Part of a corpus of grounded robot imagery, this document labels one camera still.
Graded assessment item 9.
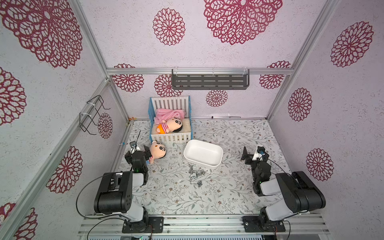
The white plastic storage box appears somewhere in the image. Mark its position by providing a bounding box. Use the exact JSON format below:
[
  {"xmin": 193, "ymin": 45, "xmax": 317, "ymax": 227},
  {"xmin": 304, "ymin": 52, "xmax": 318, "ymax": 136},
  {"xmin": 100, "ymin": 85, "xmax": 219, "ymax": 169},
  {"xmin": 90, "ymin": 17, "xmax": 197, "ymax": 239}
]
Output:
[{"xmin": 184, "ymin": 139, "xmax": 224, "ymax": 170}]

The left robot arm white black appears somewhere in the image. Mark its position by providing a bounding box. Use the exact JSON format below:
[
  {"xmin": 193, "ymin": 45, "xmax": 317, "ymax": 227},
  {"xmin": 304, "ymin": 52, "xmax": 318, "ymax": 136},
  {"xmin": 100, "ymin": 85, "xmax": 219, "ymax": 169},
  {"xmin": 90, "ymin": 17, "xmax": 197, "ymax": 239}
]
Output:
[{"xmin": 94, "ymin": 148, "xmax": 152, "ymax": 225}]

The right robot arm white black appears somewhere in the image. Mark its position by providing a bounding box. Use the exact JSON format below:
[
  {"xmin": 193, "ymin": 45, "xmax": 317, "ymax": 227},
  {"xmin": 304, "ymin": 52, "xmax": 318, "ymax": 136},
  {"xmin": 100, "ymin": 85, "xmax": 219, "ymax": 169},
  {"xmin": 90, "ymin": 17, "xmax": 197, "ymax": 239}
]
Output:
[{"xmin": 241, "ymin": 146, "xmax": 326, "ymax": 223}]

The plush doll on table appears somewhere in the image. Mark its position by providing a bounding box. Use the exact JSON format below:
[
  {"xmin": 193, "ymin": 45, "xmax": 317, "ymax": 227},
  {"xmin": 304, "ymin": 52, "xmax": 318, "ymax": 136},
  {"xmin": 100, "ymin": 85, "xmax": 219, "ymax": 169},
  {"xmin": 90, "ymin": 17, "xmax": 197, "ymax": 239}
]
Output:
[{"xmin": 148, "ymin": 141, "xmax": 167, "ymax": 164}]

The plush doll in crib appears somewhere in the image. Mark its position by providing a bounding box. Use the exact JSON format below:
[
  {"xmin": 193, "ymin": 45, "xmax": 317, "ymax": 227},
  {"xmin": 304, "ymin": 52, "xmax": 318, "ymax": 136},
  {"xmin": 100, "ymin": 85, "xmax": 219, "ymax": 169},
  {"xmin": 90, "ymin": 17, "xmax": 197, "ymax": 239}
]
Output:
[{"xmin": 156, "ymin": 118, "xmax": 183, "ymax": 134}]

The pink blanket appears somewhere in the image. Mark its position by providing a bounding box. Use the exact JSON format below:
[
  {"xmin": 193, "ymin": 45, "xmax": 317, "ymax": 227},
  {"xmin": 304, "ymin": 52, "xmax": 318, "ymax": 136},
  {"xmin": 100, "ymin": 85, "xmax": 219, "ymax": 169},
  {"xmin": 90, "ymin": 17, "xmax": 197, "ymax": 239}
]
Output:
[{"xmin": 154, "ymin": 109, "xmax": 186, "ymax": 125}]

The blue white toy crib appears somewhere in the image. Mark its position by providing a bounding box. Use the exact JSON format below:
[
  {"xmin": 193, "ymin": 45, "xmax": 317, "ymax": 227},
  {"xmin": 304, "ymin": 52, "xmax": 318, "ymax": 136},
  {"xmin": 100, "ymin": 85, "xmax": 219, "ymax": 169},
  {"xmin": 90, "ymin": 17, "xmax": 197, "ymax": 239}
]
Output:
[{"xmin": 149, "ymin": 96, "xmax": 193, "ymax": 144}]

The black wire wall rack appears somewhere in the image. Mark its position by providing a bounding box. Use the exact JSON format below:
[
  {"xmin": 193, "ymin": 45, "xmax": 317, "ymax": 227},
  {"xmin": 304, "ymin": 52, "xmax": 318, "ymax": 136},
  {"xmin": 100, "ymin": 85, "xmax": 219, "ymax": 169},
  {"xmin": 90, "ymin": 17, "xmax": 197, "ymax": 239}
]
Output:
[{"xmin": 79, "ymin": 95, "xmax": 110, "ymax": 136}]

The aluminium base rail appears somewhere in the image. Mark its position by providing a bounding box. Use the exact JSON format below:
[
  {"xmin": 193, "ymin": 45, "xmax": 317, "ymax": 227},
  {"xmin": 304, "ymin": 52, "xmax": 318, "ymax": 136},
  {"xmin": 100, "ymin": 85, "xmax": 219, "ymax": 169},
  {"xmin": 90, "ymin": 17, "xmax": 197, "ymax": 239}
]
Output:
[{"xmin": 75, "ymin": 214, "xmax": 330, "ymax": 240}]

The grey wall shelf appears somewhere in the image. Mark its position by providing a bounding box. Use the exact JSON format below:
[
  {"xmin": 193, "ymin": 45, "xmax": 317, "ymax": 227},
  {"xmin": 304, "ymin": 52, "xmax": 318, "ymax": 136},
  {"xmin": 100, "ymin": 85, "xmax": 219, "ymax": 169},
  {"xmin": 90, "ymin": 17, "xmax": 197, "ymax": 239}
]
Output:
[{"xmin": 171, "ymin": 70, "xmax": 250, "ymax": 91}]

